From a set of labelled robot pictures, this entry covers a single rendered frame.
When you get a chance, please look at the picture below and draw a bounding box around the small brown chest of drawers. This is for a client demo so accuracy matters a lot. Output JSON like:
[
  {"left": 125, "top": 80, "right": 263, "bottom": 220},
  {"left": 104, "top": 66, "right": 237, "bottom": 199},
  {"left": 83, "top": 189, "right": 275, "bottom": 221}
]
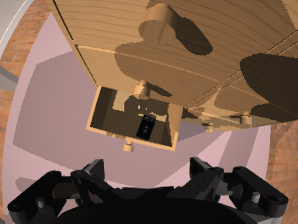
[{"left": 45, "top": 0, "right": 298, "bottom": 123}]

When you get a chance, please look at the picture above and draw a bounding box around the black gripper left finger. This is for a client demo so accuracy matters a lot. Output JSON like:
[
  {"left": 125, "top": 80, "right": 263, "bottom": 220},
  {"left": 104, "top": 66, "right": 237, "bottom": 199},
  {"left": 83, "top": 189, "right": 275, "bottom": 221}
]
[{"left": 7, "top": 159, "right": 131, "bottom": 224}]

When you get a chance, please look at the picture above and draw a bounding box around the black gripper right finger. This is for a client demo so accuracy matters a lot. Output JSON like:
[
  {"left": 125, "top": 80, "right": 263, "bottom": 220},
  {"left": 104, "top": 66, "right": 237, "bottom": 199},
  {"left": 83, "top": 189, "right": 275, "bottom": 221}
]
[{"left": 166, "top": 157, "right": 289, "bottom": 224}]

